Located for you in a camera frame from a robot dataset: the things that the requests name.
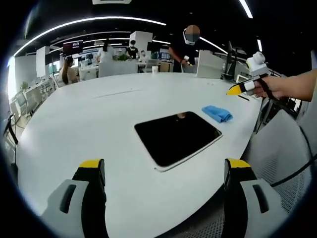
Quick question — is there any grey mesh office chair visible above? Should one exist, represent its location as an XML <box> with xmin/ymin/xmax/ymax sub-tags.
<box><xmin>170</xmin><ymin>109</ymin><xmax>313</xmax><ymax>238</ymax></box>

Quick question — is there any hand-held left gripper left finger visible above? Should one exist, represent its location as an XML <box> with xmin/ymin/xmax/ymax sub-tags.
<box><xmin>41</xmin><ymin>158</ymin><xmax>110</xmax><ymax>238</ymax></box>

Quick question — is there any dark wall screen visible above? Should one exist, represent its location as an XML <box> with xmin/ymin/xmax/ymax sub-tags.
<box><xmin>62</xmin><ymin>41</ymin><xmax>83</xmax><ymax>56</ymax></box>

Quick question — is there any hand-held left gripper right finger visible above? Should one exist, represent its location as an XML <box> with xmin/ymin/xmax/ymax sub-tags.
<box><xmin>224</xmin><ymin>158</ymin><xmax>291</xmax><ymax>238</ymax></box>

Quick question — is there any white partition panel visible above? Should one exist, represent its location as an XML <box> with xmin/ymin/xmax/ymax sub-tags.
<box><xmin>196</xmin><ymin>50</ymin><xmax>227</xmax><ymax>80</ymax></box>
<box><xmin>98</xmin><ymin>60</ymin><xmax>138</xmax><ymax>78</ymax></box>

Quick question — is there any blue cleaning cloth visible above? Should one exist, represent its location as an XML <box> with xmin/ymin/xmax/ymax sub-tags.
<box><xmin>201</xmin><ymin>105</ymin><xmax>234</xmax><ymax>123</ymax></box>

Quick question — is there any person's right hand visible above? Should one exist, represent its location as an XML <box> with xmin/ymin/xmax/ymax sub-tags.
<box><xmin>250</xmin><ymin>75</ymin><xmax>288</xmax><ymax>100</ymax></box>

